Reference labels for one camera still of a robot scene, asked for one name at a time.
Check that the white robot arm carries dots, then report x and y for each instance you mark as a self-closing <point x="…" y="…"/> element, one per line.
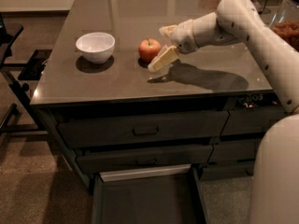
<point x="274" y="197"/>

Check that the dark middle left drawer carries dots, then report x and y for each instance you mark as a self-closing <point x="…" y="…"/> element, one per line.
<point x="143" y="158"/>

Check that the dark counter cabinet frame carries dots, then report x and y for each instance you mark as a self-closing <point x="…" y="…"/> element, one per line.
<point x="56" y="114"/>

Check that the open bottom left drawer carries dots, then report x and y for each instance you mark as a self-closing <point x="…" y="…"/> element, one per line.
<point x="164" y="195"/>

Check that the black chair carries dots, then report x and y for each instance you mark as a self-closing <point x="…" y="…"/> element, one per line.
<point x="17" y="76"/>

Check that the dark top left drawer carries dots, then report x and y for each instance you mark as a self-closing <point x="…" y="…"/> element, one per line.
<point x="139" y="129"/>

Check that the glass jar with snacks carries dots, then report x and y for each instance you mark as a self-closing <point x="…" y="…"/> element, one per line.
<point x="286" y="22"/>

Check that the dark bottom right drawer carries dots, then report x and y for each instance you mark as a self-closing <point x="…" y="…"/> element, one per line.
<point x="227" y="170"/>

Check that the white ceramic bowl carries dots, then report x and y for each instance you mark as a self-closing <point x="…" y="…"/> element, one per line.
<point x="96" y="47"/>

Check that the dark drawer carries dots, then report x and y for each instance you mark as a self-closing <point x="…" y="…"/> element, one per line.
<point x="139" y="129"/>
<point x="237" y="150"/>
<point x="227" y="170"/>
<point x="252" y="120"/>
<point x="143" y="158"/>

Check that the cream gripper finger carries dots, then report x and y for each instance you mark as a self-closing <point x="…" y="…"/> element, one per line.
<point x="167" y="30"/>
<point x="165" y="56"/>

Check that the red apple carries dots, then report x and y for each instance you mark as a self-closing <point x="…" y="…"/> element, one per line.
<point x="148" y="49"/>

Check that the dark top right drawer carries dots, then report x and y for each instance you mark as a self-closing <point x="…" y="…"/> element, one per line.
<point x="252" y="120"/>

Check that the dark middle right drawer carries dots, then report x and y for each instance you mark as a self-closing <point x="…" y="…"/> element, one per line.
<point x="237" y="150"/>

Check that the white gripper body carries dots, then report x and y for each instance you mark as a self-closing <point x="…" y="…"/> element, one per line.
<point x="183" y="36"/>

